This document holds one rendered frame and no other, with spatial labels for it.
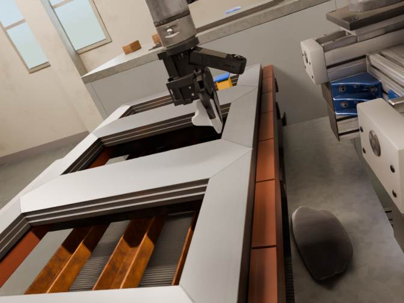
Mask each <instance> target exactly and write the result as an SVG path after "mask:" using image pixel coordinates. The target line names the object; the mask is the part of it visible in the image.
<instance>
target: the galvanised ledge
mask: <svg viewBox="0 0 404 303"><path fill-rule="evenodd" d="M282 136H283V152H284V167H285V175H286V191H287V207H288V215H289V230H290V246H291V255H292V270H293V285H294V294H295V303H404V253H403V251H402V250H401V248H400V246H399V244H398V243H397V241H396V239H395V238H394V231H393V228H392V226H391V224H390V222H389V220H388V218H387V215H386V213H385V211H384V209H383V207H382V205H381V202H380V201H379V198H378V196H377V195H376V192H375V190H374V188H373V186H372V184H371V182H370V180H369V177H368V175H367V173H366V171H365V169H364V167H363V165H362V163H361V161H360V159H359V157H358V155H357V152H356V150H355V148H354V146H353V144H352V142H351V140H350V139H349V140H345V141H338V139H337V138H336V136H335V135H334V132H333V131H332V129H331V125H330V121H329V116H327V117H322V118H317V119H314V120H309V121H304V122H301V123H296V124H291V125H287V126H282ZM301 206H307V207H309V208H312V209H319V210H321V209H325V210H328V211H330V212H332V213H333V214H334V215H335V216H336V217H337V218H338V220H339V221H340V222H341V224H342V226H343V227H344V229H345V231H346V233H347V235H348V236H349V239H350V242H351V244H352V249H353V255H352V258H351V259H350V260H349V261H348V262H347V263H346V267H345V269H344V271H343V272H341V273H336V274H334V275H333V276H331V277H329V278H324V279H322V280H321V279H317V278H315V277H314V276H313V275H312V274H311V272H310V271H309V270H308V268H307V265H306V264H305V262H304V259H303V257H302V256H301V253H300V251H299V249H298V246H297V243H296V240H295V237H294V234H293V228H292V214H293V213H294V211H296V210H297V209H298V208H299V207H301Z"/></svg>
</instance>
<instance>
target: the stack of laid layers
mask: <svg viewBox="0 0 404 303"><path fill-rule="evenodd" d="M262 78H263V70H262V65H261V63H260V75H259V87H258V93H257V106H256V117H255V125H254V136H253V143H252V147H253V150H252V154H251V166H250V173H249V185H248V197H247V204H246V216H245V228H244V235H243V247H242V260H241V266H240V278H239V290H238V297H237V303H248V285H249V267H250V258H251V240H252V231H253V213H254V196H255V186H256V168H257V150H258V141H259V123H260V105H261V96H262ZM172 103H173V100H172V98H171V96H170V95H167V96H164V97H160V98H157V99H154V100H150V101H147V102H144V103H140V104H137V105H133V106H131V107H130V108H129V109H128V110H126V111H125V112H124V113H123V114H122V115H121V116H120V117H119V118H123V117H127V116H130V115H134V114H137V113H140V112H144V111H148V110H151V109H155V108H158V107H161V106H165V105H169V104H172ZM230 105H231V103H228V104H225V105H221V106H220V109H221V115H222V118H225V117H227V116H228V112H229V109H230ZM194 116H195V112H194V113H191V114H186V115H183V116H179V117H175V118H171V119H168V120H164V121H160V122H157V123H153V124H148V125H145V126H141V127H137V128H134V129H130V130H126V131H123V132H119V133H115V134H112V135H107V136H103V137H100V138H98V139H97V140H96V141H95V142H93V143H92V145H90V146H89V148H87V149H86V151H84V152H83V154H81V155H80V157H78V158H77V160H75V161H74V163H72V164H71V166H69V167H68V168H67V169H66V170H65V171H64V172H63V173H62V174H61V175H64V174H69V173H74V172H77V171H82V170H84V169H85V168H86V167H87V166H88V165H89V164H90V163H91V161H92V160H93V159H94V158H95V157H96V156H97V155H98V154H99V153H100V152H101V151H102V150H103V149H104V148H105V147H109V146H112V145H117V144H121V143H124V142H129V141H133V140H136V139H141V138H145V137H148V136H153V135H157V134H160V133H165V132H169V131H172V130H177V129H181V128H184V127H189V126H193V125H194V124H193V122H192V118H193V117H194ZM208 182H209V179H203V180H196V181H193V182H186V183H180V184H176V185H170V186H164V187H160V188H154V189H148V190H144V191H138V192H131V193H128V194H121V195H115V196H111V197H105V198H100V199H95V200H89V201H83V202H79V203H73V204H67V205H63V206H57V207H51V208H47V209H41V210H35V211H31V212H25V213H21V214H20V215H19V216H18V217H17V218H16V219H15V220H14V221H13V222H12V223H11V224H10V225H9V226H8V227H7V228H6V229H5V230H4V231H3V232H2V233H1V234H0V259H2V258H3V256H4V255H5V254H6V253H7V252H8V251H9V250H10V249H11V248H12V246H13V245H14V244H15V243H16V242H17V241H18V240H19V239H20V238H21V237H22V236H23V235H24V234H25V233H26V232H27V231H28V229H29V228H30V227H33V226H38V225H45V224H51V223H56V222H63V221H70V220H75V219H82V218H89V217H94V216H100V215H108V214H112V213H119V212H127V211H131V210H138V209H145V208H149V207H156V206H164V205H168V204H175V203H182V202H187V201H194V200H201V199H203V198H204V195H205V192H206V188H207V184H208Z"/></svg>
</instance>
